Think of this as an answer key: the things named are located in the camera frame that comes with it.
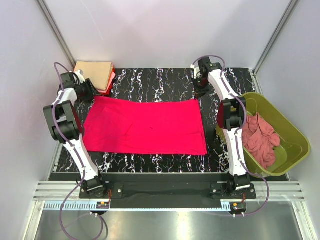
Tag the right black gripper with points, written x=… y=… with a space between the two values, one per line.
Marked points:
x=200 y=85

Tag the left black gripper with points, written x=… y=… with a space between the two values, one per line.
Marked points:
x=89 y=88

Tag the bright pink t shirt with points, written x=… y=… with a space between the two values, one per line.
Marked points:
x=127 y=127

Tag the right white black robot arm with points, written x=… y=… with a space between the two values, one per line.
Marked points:
x=231 y=119

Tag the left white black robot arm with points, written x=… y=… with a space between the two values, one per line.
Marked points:
x=66 y=128

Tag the folded red orange t shirts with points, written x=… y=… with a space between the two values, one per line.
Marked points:
x=110 y=82

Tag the folded beige t shirt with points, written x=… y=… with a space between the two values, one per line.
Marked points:
x=98 y=72

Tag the black marble pattern mat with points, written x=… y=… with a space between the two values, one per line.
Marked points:
x=165 y=85

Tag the dusty pink crumpled t shirt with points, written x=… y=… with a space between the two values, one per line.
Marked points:
x=260 y=139

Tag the olive green plastic bin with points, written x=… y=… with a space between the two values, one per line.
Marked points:
x=294 y=145

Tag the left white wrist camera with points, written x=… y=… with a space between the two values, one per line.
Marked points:
x=79 y=76

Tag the left aluminium frame post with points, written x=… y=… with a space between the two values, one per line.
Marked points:
x=51 y=22

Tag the aluminium frame post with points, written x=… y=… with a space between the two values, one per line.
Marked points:
x=51 y=22
x=288 y=12

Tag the aluminium rail front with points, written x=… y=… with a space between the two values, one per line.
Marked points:
x=278 y=190

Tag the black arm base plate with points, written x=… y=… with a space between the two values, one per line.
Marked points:
x=219 y=185

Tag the white slotted cable duct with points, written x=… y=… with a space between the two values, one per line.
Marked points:
x=214 y=206

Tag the right aluminium frame post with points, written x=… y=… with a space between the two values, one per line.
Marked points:
x=288 y=12

